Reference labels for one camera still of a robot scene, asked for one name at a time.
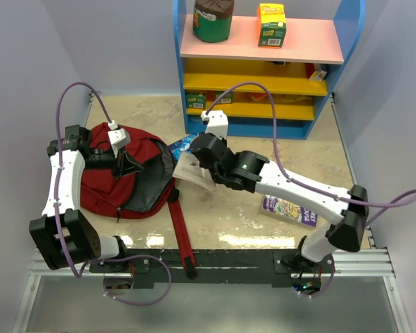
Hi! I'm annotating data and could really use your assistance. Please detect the red backpack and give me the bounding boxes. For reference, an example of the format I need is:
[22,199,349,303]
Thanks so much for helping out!
[80,126,197,279]

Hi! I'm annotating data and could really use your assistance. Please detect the green treehouse book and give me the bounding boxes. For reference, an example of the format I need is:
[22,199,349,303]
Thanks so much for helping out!
[173,151,216,191]

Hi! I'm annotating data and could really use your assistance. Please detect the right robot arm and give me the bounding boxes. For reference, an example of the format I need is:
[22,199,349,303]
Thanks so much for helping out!
[190,133,368,273]

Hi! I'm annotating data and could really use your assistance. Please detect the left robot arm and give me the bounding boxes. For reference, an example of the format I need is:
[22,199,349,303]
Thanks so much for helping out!
[29,121,143,272]

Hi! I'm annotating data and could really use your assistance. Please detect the purple treehouse book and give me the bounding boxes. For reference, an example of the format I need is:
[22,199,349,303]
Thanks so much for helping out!
[261,195,318,228]

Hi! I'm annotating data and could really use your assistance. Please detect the blue pencil case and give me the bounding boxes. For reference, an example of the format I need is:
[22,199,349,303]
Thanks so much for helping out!
[168,133,198,162]

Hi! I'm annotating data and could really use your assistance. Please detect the small green box right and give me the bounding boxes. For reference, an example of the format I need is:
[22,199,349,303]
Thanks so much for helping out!
[214,91,234,104]

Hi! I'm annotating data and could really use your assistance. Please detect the small green box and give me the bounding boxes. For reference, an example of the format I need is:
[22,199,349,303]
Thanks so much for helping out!
[214,91,234,104]
[185,92,207,110]

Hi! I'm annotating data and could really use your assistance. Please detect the orange snack packet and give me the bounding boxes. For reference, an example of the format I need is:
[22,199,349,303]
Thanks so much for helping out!
[247,92,268,103]

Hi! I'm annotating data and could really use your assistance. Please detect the blue colourful shelf unit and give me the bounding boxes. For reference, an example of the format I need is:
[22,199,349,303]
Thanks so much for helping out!
[173,1,365,139]

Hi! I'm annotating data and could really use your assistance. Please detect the small green box left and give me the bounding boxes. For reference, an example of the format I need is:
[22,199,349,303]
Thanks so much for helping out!
[185,92,207,110]

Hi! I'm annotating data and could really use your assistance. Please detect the red white small box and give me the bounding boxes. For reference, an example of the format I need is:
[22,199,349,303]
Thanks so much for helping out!
[309,69,327,82]

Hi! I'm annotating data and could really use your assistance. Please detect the orange green box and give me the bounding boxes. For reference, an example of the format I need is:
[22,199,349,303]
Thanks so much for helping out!
[257,3,286,48]

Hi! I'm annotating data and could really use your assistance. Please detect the green brown canister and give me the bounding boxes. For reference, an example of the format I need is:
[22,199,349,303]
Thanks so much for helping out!
[193,0,234,43]

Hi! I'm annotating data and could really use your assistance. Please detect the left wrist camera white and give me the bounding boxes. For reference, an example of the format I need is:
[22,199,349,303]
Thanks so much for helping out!
[108,121,131,151]

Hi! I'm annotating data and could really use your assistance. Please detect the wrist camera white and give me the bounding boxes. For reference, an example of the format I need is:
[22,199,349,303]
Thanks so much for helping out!
[200,110,229,139]
[108,121,131,151]

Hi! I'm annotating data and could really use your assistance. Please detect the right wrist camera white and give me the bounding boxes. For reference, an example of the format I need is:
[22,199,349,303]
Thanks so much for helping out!
[200,110,229,139]

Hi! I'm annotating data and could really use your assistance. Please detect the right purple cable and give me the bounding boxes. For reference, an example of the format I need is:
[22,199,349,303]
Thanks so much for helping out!
[204,81,416,299]

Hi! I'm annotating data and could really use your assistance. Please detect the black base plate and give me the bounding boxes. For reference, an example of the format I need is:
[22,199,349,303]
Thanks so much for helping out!
[89,248,335,290]

